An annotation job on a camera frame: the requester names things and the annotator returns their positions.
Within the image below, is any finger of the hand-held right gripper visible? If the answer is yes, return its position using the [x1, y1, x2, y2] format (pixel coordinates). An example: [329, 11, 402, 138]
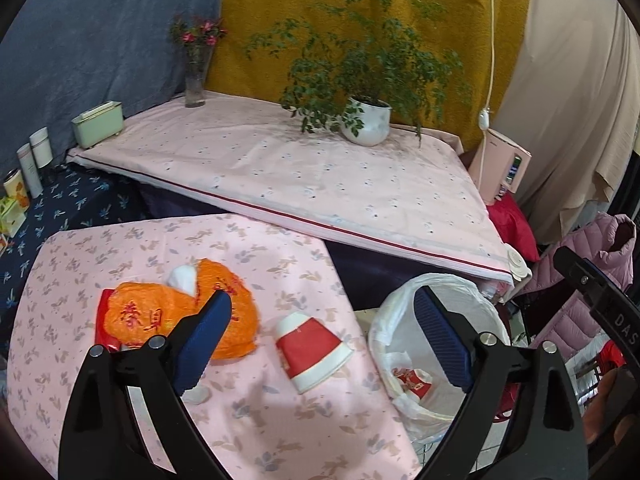
[554, 246, 640, 361]

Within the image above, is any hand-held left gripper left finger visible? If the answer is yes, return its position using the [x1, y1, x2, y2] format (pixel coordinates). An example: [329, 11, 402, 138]
[59, 289, 233, 480]

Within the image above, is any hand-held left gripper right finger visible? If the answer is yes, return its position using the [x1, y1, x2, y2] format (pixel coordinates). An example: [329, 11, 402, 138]
[413, 286, 588, 480]

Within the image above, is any white bin with plastic liner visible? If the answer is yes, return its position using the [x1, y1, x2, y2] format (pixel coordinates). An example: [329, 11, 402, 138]
[368, 272, 512, 443]

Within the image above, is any orange plastic bag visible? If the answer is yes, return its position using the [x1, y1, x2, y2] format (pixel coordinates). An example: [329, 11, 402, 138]
[107, 258, 260, 361]

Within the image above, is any white tissue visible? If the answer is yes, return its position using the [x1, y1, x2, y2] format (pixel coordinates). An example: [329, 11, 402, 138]
[167, 261, 198, 296]

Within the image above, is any red and white paper cup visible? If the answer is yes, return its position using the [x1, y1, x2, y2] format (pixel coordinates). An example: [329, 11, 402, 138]
[275, 311, 353, 395]

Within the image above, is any person's right hand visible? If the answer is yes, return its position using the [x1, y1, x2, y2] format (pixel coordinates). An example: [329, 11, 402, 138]
[584, 367, 640, 443]

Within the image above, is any crumpled red white wrapper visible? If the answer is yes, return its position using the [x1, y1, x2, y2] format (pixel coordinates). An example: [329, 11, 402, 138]
[392, 366, 433, 403]

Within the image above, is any pink down jacket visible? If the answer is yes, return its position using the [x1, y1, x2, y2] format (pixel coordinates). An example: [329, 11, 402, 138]
[515, 212, 638, 351]

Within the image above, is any white round disc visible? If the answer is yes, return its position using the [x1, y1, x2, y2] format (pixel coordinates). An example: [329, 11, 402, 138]
[505, 245, 533, 281]

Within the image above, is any dark purple cloth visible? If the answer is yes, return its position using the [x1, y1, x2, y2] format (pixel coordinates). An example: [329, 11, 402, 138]
[137, 182, 481, 311]

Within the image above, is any red cloth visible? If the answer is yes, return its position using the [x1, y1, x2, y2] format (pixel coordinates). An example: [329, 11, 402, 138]
[487, 195, 541, 263]

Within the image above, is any pink appliance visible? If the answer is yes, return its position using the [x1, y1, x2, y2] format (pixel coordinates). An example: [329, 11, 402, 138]
[470, 129, 533, 206]

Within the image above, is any navy floral cloth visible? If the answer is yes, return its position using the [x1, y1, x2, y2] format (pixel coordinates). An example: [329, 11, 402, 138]
[0, 162, 151, 331]

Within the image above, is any pale pink sheet red stripe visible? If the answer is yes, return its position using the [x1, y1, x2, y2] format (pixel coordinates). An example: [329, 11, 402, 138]
[66, 91, 516, 286]

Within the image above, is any beige curtain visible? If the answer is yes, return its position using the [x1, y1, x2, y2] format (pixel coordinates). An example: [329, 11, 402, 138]
[492, 0, 640, 246]

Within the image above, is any white plant pot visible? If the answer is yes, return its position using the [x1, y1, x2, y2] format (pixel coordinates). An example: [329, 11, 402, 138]
[341, 96, 392, 147]

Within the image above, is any pale green box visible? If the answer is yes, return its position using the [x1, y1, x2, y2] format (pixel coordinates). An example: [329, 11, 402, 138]
[71, 101, 125, 149]

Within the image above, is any orange print carton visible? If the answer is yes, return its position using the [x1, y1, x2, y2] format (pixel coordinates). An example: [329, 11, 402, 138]
[2, 169, 31, 211]

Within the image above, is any tall white bottle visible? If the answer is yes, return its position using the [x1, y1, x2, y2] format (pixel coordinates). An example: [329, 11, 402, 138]
[16, 143, 43, 198]

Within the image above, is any short white bottle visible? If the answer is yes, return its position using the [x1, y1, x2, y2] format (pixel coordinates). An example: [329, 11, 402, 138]
[29, 127, 53, 168]

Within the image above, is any glass vase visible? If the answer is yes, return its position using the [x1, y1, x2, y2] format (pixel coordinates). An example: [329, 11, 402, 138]
[184, 45, 213, 108]

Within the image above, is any green leafy plant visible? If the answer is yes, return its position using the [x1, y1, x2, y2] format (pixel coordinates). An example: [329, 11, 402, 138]
[245, 0, 473, 146]

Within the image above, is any red flower bunch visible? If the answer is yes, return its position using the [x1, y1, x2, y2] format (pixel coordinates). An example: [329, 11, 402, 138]
[167, 15, 228, 61]

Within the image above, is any grey-blue hanging cloth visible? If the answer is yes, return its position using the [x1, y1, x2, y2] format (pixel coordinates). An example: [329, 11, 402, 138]
[0, 0, 226, 176]

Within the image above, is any mustard yellow hanging cloth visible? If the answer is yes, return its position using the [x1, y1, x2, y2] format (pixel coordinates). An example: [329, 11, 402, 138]
[205, 0, 533, 151]

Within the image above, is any white cable with switch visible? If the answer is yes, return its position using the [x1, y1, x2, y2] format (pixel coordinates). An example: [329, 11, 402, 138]
[477, 0, 501, 196]

